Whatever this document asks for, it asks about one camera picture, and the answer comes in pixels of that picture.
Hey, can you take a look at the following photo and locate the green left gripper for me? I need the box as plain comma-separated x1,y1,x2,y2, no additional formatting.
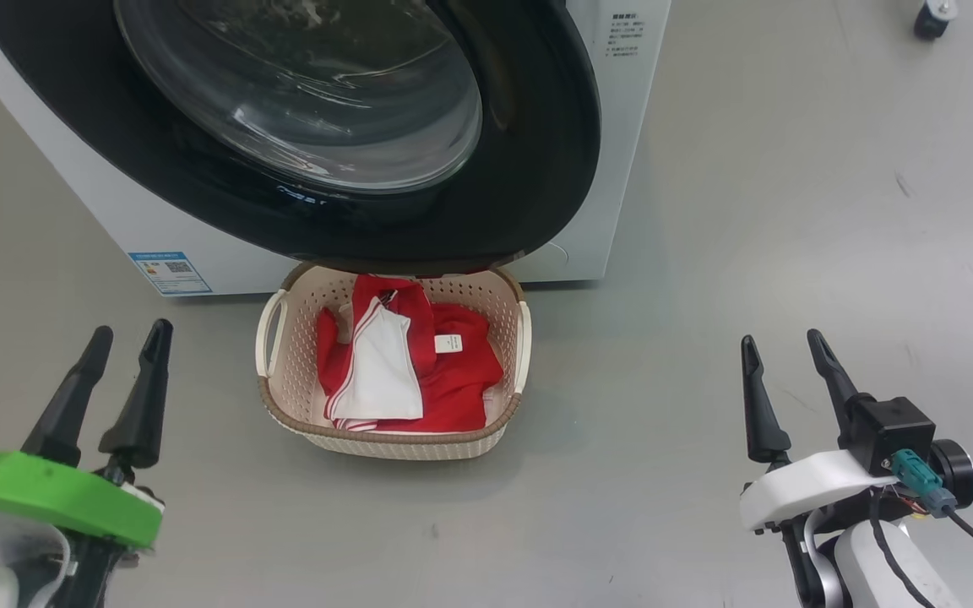
0,318,174,550

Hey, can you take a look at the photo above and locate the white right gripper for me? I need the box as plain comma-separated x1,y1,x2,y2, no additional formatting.
738,328,900,533

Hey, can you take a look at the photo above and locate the red garment with striped trim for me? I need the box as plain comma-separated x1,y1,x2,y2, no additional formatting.
323,296,426,433

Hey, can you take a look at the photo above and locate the plain red garment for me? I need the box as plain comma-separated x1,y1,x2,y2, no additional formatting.
316,274,504,433

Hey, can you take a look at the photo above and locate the black ring glass washer door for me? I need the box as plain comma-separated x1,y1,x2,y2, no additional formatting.
0,0,602,276

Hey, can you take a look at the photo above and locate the cream perforated laundry basket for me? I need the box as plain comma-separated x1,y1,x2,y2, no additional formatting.
255,263,532,461

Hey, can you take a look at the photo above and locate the white front-load washing machine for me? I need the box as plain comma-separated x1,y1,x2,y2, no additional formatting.
0,0,671,296

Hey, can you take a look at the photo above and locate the blue energy label sticker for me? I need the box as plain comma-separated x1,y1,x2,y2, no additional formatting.
128,251,213,296

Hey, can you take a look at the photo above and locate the printed warning text label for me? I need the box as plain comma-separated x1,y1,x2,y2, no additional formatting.
605,10,646,60

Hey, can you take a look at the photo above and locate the metal leg with caster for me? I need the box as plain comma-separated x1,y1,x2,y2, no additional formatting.
913,0,959,41

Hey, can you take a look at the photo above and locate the black cable with teal connector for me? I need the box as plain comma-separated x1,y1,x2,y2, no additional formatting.
890,449,973,579

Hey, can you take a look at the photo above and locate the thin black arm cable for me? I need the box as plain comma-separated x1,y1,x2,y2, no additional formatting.
868,490,928,608

